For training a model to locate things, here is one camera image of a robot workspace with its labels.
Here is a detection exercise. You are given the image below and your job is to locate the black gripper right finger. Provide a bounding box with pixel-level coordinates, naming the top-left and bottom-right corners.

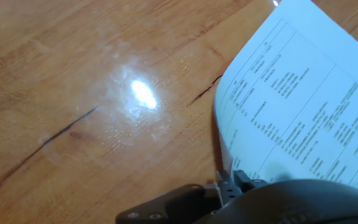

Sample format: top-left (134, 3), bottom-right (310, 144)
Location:
top-left (233, 170), bottom-right (269, 194)

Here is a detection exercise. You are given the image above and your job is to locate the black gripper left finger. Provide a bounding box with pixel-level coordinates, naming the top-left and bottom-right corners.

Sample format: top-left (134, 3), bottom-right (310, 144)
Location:
top-left (115, 170), bottom-right (244, 224)

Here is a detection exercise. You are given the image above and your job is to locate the white paper sheet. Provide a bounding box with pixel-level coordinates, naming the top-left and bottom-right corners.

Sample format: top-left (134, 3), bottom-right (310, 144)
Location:
top-left (213, 0), bottom-right (358, 190)

